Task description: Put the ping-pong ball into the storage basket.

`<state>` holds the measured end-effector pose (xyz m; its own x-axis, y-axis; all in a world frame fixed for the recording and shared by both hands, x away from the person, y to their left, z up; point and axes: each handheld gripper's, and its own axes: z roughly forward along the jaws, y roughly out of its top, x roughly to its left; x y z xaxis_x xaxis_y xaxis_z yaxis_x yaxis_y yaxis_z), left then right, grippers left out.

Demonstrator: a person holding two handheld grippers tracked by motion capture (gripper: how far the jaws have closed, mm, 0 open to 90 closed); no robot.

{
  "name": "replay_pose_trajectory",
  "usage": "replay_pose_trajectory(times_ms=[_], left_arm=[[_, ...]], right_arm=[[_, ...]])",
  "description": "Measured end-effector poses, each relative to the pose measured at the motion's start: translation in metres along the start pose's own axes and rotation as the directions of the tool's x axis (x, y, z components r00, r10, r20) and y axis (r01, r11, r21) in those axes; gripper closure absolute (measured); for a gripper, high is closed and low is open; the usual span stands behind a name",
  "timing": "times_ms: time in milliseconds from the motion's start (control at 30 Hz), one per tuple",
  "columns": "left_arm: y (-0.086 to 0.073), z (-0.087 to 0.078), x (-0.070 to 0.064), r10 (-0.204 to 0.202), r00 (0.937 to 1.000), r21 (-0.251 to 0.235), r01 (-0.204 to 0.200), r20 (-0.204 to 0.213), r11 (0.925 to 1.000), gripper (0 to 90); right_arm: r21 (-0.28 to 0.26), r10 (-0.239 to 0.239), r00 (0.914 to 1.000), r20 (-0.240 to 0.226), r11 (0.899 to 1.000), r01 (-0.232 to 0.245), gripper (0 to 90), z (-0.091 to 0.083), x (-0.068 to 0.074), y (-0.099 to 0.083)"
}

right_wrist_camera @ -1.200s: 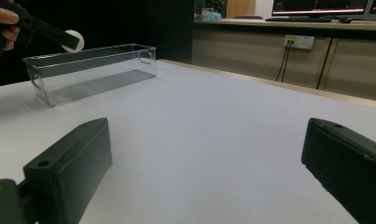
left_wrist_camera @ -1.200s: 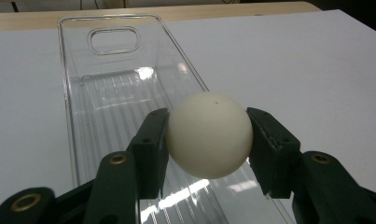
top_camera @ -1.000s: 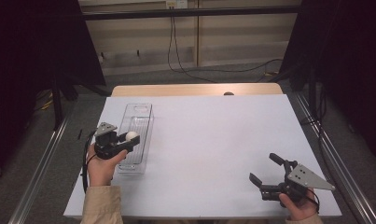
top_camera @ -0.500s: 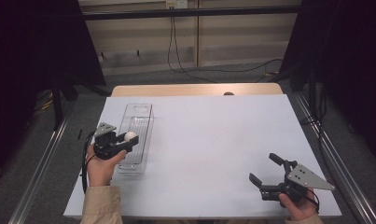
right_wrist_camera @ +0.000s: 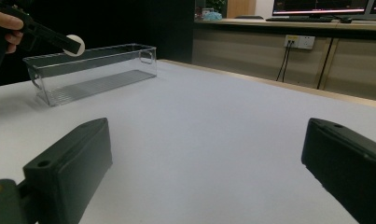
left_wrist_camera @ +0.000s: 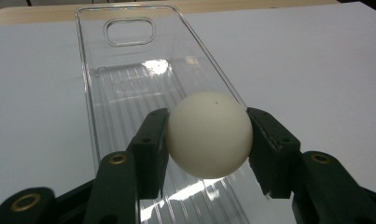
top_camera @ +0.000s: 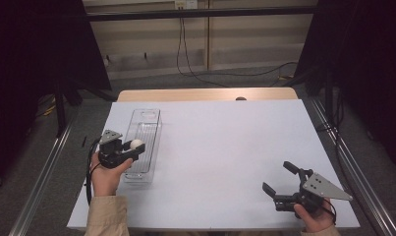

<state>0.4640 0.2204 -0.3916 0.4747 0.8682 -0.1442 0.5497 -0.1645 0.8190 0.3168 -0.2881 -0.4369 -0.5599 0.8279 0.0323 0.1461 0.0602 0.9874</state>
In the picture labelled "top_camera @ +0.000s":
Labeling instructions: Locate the white wall socket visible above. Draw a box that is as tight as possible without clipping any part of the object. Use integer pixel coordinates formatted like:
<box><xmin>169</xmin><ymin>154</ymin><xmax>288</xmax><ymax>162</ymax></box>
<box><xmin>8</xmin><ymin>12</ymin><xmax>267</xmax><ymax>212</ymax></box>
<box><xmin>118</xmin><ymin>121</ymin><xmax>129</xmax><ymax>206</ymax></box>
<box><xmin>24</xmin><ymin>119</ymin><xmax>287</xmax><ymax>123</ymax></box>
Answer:
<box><xmin>174</xmin><ymin>0</ymin><xmax>199</xmax><ymax>11</ymax></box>

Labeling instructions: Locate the black horizontal bar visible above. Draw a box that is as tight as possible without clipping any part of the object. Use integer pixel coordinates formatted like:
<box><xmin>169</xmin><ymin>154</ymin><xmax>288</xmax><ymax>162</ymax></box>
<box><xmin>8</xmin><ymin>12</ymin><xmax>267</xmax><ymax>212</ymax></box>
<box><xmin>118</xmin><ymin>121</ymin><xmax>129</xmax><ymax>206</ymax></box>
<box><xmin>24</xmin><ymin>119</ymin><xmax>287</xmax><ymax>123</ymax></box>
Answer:
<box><xmin>83</xmin><ymin>5</ymin><xmax>318</xmax><ymax>23</ymax></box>

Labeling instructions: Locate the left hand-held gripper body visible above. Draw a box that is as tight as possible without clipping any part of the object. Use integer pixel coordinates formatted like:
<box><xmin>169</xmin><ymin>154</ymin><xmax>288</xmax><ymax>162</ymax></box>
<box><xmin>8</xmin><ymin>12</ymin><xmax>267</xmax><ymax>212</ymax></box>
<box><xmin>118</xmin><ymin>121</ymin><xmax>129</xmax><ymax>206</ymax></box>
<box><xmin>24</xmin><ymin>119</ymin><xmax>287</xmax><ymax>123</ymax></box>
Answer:
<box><xmin>97</xmin><ymin>129</ymin><xmax>146</xmax><ymax>170</ymax></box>

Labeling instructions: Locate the person's left hand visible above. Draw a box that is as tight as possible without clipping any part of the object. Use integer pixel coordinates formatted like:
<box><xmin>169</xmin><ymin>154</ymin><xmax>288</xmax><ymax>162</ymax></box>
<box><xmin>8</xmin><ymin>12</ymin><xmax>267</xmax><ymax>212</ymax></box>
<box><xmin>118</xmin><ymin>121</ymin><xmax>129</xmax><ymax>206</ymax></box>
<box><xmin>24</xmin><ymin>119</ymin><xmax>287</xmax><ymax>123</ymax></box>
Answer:
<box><xmin>89</xmin><ymin>151</ymin><xmax>135</xmax><ymax>198</ymax></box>

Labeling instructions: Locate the white table sheet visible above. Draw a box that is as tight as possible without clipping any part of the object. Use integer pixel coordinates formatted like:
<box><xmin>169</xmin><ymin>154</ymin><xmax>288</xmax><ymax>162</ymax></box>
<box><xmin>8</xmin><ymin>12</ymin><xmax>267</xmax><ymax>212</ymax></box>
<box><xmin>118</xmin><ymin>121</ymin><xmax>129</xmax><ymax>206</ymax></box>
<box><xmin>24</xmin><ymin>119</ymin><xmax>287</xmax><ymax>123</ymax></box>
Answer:
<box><xmin>66</xmin><ymin>98</ymin><xmax>362</xmax><ymax>231</ymax></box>

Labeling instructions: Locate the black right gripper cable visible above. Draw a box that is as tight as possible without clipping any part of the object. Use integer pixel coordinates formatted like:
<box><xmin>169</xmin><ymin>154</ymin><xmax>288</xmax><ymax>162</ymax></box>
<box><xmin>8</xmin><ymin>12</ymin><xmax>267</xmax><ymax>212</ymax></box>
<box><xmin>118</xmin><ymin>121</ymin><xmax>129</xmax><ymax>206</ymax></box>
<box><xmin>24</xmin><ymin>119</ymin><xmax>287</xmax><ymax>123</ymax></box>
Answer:
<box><xmin>322</xmin><ymin>198</ymin><xmax>338</xmax><ymax>226</ymax></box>

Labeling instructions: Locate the person's right hand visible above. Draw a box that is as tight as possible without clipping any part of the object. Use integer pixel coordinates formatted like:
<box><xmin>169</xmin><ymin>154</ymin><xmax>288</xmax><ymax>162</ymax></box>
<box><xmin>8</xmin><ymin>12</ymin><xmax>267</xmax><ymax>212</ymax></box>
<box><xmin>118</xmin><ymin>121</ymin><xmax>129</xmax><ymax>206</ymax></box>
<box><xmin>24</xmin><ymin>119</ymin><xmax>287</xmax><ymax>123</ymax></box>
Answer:
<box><xmin>293</xmin><ymin>198</ymin><xmax>337</xmax><ymax>234</ymax></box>

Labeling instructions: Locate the light wooden table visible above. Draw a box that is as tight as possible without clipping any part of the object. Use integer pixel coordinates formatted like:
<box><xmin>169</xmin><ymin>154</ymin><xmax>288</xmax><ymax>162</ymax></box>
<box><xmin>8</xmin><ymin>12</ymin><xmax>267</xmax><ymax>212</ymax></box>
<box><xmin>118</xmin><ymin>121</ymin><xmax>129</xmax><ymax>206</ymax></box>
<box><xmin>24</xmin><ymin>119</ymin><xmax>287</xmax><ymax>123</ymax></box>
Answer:
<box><xmin>116</xmin><ymin>87</ymin><xmax>300</xmax><ymax>103</ymax></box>

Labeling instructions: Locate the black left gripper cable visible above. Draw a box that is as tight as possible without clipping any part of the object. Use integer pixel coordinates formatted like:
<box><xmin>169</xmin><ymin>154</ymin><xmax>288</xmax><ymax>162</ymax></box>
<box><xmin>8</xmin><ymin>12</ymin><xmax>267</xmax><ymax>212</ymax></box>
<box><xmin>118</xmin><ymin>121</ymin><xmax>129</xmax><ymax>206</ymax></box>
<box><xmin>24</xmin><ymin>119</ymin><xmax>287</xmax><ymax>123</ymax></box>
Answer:
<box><xmin>85</xmin><ymin>137</ymin><xmax>103</xmax><ymax>207</ymax></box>

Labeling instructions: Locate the black hanging wall cable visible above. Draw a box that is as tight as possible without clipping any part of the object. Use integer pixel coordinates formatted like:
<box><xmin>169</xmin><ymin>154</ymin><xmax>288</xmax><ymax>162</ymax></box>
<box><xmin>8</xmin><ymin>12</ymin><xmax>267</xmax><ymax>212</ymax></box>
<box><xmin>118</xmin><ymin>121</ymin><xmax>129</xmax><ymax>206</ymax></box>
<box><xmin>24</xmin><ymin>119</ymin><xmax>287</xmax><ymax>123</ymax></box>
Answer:
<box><xmin>176</xmin><ymin>17</ymin><xmax>231</xmax><ymax>89</ymax></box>

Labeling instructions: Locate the clear plastic container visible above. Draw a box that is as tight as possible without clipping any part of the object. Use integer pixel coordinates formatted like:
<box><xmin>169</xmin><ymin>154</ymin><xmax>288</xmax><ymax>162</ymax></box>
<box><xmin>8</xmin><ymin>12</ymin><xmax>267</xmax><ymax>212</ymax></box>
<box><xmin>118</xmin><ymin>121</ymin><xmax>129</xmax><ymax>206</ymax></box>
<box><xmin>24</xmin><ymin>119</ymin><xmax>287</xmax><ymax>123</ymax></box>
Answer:
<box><xmin>121</xmin><ymin>108</ymin><xmax>163</xmax><ymax>185</ymax></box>

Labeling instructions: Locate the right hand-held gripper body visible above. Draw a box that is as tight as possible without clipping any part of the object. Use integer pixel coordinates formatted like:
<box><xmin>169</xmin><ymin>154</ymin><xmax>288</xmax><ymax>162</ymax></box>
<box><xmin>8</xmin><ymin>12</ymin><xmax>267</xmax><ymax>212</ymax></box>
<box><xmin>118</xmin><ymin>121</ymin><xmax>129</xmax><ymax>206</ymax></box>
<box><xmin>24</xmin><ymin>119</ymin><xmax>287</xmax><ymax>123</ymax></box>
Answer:
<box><xmin>272</xmin><ymin>167</ymin><xmax>354</xmax><ymax>214</ymax></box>

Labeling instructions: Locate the black metal stand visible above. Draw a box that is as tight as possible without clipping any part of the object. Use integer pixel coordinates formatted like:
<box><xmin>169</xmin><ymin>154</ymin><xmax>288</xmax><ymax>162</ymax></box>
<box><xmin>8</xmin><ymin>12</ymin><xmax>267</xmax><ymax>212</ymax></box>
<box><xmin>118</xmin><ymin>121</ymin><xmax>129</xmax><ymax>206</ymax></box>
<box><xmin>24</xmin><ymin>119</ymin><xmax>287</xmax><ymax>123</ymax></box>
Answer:
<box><xmin>52</xmin><ymin>77</ymin><xmax>119</xmax><ymax>138</ymax></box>

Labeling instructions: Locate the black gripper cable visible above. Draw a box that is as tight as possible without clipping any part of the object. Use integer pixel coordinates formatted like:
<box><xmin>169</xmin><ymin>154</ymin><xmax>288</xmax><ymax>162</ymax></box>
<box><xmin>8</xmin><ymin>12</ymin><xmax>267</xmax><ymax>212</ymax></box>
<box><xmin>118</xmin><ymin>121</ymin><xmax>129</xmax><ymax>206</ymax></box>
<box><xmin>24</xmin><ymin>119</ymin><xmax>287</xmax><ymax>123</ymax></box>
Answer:
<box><xmin>322</xmin><ymin>198</ymin><xmax>338</xmax><ymax>226</ymax></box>
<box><xmin>85</xmin><ymin>137</ymin><xmax>103</xmax><ymax>207</ymax></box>

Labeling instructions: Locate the aluminium floor rail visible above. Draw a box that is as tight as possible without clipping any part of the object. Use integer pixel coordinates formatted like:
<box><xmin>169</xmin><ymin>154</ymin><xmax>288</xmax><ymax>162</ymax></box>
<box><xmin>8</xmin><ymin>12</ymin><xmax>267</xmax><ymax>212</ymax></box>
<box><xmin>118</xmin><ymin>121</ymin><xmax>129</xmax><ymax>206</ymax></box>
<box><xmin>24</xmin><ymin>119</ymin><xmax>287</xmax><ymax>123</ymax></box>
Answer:
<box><xmin>309</xmin><ymin>97</ymin><xmax>396</xmax><ymax>236</ymax></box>
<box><xmin>8</xmin><ymin>107</ymin><xmax>80</xmax><ymax>236</ymax></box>

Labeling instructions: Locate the black floor cable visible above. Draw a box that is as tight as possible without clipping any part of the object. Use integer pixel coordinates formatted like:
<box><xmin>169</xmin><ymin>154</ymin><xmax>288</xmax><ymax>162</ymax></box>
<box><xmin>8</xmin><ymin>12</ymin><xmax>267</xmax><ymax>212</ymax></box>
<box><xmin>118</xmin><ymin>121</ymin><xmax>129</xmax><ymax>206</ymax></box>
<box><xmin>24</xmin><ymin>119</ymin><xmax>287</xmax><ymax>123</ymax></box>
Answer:
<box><xmin>198</xmin><ymin>61</ymin><xmax>300</xmax><ymax>79</ymax></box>

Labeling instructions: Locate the yellow floor cable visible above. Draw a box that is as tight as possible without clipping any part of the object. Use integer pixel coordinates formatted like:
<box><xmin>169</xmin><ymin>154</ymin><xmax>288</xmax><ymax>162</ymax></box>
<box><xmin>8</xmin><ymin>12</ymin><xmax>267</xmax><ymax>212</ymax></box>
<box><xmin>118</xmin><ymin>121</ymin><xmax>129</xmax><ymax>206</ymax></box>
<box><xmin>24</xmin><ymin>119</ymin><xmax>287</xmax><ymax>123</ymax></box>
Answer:
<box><xmin>34</xmin><ymin>94</ymin><xmax>57</xmax><ymax>118</ymax></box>

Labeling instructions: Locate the dark curtain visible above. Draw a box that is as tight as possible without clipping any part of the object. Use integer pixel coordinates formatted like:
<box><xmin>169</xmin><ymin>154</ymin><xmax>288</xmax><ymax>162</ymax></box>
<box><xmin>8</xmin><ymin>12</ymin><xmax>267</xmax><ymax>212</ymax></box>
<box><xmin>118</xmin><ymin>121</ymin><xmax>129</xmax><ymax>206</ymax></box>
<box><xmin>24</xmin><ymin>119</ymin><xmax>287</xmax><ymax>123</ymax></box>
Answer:
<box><xmin>0</xmin><ymin>0</ymin><xmax>113</xmax><ymax>191</ymax></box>
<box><xmin>292</xmin><ymin>0</ymin><xmax>396</xmax><ymax>175</ymax></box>

